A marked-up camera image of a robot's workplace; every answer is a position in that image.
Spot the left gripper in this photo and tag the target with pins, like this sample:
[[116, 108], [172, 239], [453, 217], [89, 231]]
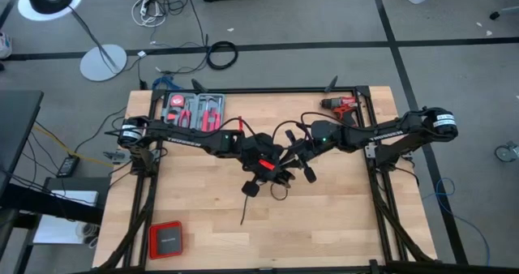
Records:
[[259, 150]]

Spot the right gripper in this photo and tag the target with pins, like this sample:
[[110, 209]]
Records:
[[309, 150]]

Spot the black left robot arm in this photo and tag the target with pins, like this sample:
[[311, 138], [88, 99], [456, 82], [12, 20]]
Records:
[[182, 138]]

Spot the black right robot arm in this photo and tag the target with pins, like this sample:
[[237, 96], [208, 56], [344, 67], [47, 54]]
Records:
[[377, 136]]

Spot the grey tool kit case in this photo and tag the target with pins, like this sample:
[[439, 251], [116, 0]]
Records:
[[194, 99]]

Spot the red tape measure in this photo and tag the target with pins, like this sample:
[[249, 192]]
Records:
[[177, 101]]

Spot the red square bin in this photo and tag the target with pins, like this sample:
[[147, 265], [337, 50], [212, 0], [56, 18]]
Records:
[[166, 241]]

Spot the small white adapter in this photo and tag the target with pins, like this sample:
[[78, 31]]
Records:
[[142, 54]]

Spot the black floor lamp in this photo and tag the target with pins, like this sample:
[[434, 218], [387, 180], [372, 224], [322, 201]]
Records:
[[103, 63]]

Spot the black power adapter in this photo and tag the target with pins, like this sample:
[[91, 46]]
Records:
[[68, 165]]

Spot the white power strip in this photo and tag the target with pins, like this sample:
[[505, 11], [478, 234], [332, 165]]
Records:
[[142, 8]]

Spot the grey caster wheel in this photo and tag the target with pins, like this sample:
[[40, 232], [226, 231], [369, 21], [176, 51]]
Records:
[[504, 152]]

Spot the white storage box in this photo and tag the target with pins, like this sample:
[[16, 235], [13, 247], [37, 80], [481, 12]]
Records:
[[61, 230]]

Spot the office chair base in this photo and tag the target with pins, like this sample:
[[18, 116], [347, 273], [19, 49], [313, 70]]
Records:
[[494, 15]]

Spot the black desk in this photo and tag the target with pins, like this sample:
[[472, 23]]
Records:
[[16, 124]]

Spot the person's shoe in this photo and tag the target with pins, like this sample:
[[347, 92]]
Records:
[[5, 45]]

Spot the black aluminium rig frame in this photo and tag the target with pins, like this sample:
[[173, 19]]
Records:
[[284, 90]]

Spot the grey metal base bracket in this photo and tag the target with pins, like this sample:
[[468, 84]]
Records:
[[114, 157], [373, 151]]

